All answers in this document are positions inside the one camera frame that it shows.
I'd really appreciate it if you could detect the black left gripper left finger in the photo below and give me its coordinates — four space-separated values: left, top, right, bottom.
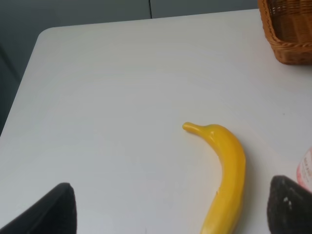
0 183 77 234

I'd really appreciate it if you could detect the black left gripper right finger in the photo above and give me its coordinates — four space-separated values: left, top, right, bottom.
267 175 312 234

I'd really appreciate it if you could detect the woven wicker basket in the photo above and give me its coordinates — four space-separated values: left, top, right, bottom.
258 0 312 65

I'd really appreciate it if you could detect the pink bottle white cap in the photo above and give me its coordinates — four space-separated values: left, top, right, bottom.
296 148 312 191

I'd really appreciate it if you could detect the yellow banana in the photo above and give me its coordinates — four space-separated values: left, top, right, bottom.
182 122 246 234

